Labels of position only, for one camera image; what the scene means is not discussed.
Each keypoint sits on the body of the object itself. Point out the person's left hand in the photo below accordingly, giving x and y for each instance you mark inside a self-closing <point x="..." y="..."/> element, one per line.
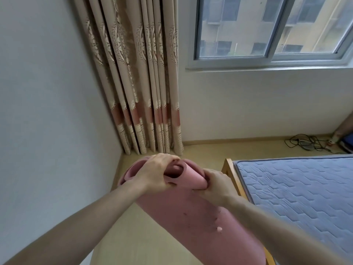
<point x="151" y="173"/>

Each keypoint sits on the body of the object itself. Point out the person's right hand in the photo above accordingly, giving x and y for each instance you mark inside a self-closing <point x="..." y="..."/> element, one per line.
<point x="219" y="190"/>

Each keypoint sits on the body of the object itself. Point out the pink yoga mat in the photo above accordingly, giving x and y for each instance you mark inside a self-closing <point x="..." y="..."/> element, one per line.
<point x="198" y="223"/>

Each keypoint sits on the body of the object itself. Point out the grey quilted mattress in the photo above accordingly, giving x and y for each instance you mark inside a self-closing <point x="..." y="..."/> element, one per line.
<point x="303" y="190"/>

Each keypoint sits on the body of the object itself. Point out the person's right forearm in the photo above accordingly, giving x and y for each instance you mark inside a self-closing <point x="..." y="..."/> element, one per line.
<point x="281" y="234"/>

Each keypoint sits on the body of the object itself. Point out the beige patterned curtain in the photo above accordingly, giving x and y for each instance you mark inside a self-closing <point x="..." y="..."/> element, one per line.
<point x="138" y="80"/>
<point x="344" y="126"/>

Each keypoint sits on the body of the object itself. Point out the person's left forearm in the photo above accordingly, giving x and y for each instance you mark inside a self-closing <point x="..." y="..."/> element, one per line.
<point x="77" y="229"/>

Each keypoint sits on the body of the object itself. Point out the wooden bed frame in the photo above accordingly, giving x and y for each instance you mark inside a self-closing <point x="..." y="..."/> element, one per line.
<point x="231" y="173"/>

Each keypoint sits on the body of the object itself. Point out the dark blue cleaner base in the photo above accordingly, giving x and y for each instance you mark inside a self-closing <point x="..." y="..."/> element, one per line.
<point x="347" y="145"/>

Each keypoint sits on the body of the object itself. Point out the grey power adapter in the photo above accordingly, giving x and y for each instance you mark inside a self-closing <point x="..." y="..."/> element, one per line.
<point x="305" y="146"/>

